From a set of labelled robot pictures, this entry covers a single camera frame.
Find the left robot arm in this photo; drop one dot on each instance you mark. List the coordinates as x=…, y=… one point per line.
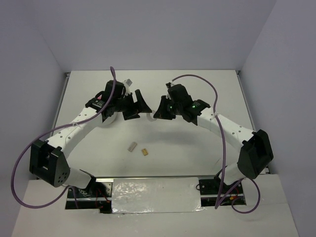
x=48, y=159

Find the beige eraser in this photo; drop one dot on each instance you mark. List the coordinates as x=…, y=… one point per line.
x=132, y=146

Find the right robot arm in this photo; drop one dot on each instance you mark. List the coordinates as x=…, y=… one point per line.
x=254, y=147

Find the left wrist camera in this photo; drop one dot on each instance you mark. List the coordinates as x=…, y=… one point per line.
x=127, y=84

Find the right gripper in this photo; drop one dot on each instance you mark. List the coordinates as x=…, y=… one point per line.
x=161, y=113

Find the silver foil mat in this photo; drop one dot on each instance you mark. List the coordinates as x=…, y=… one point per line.
x=155, y=195

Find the white round divided container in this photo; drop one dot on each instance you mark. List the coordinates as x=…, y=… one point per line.
x=108, y=121

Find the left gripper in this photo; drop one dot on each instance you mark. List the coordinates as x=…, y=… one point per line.
x=141, y=105

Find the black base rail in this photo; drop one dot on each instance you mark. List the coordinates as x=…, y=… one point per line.
x=101, y=199

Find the clear tape roll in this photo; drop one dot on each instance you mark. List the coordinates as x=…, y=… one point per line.
x=150, y=117

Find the small yellow sharpener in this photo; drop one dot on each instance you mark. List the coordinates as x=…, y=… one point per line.
x=144, y=152

